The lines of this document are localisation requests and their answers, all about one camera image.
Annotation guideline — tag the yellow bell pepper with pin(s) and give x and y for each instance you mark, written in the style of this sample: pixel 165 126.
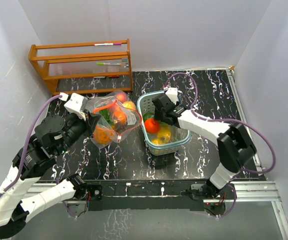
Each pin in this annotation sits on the yellow bell pepper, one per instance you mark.
pixel 164 135

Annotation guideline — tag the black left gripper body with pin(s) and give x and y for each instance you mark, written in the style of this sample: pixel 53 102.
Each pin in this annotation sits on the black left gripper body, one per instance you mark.
pixel 77 127

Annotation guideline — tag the light blue plastic basket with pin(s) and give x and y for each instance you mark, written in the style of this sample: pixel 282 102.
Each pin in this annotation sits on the light blue plastic basket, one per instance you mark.
pixel 179 136

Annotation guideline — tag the orange fruit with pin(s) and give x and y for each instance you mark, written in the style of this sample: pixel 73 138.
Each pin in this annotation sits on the orange fruit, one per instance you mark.
pixel 119 117

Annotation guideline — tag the yellow lemon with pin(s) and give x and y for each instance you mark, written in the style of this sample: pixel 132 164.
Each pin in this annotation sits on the yellow lemon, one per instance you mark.
pixel 156 141

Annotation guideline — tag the green white pen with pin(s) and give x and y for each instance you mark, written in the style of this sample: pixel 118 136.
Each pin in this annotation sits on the green white pen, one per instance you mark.
pixel 108 64

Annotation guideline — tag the pink white pen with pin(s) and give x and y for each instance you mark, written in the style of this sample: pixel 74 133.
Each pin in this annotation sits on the pink white pen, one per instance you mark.
pixel 108 44

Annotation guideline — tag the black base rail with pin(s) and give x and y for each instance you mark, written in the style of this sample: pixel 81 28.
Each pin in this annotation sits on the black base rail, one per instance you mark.
pixel 170 194

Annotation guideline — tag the clear orange-zip bag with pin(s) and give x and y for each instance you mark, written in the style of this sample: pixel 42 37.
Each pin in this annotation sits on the clear orange-zip bag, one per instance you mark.
pixel 110 102

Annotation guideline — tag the pink peach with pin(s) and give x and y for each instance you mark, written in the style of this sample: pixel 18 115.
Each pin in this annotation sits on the pink peach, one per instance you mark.
pixel 121 96

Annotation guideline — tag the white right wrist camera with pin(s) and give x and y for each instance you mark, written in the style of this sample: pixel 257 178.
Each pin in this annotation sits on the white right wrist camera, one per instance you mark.
pixel 171 95

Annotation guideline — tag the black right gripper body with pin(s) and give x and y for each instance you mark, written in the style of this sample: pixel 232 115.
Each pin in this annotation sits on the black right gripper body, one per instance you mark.
pixel 158 116

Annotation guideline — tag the small orange tangerine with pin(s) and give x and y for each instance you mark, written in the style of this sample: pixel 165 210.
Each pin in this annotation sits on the small orange tangerine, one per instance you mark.
pixel 152 126

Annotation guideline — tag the wooden shelf rack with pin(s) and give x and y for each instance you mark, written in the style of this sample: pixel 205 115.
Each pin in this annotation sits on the wooden shelf rack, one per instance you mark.
pixel 56 62

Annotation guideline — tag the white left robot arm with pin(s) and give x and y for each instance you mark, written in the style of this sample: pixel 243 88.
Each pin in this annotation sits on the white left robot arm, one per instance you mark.
pixel 52 138

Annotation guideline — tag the small orange pineapple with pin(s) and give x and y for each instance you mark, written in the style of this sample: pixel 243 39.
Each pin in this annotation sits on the small orange pineapple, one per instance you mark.
pixel 104 129

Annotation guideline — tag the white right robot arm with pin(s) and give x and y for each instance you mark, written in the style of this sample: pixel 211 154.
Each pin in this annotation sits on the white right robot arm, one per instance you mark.
pixel 234 144

